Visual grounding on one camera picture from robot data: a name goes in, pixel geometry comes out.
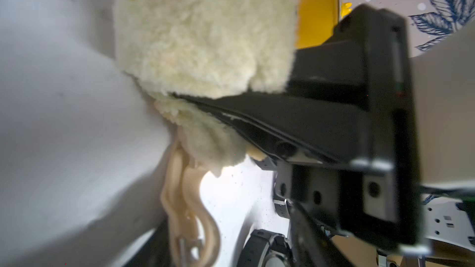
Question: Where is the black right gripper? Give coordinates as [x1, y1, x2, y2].
[176, 5, 429, 255]

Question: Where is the black digital watch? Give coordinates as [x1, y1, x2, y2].
[237, 229, 294, 267]
[254, 157, 292, 220]

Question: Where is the yellow green frog towel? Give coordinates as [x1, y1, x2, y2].
[113, 0, 298, 176]

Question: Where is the cream strap analog watch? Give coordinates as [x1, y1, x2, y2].
[159, 125, 268, 267]

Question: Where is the yellow pot with glass lid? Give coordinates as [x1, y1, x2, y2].
[296, 0, 352, 49]

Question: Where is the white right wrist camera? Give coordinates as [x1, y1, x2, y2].
[411, 22, 475, 190]

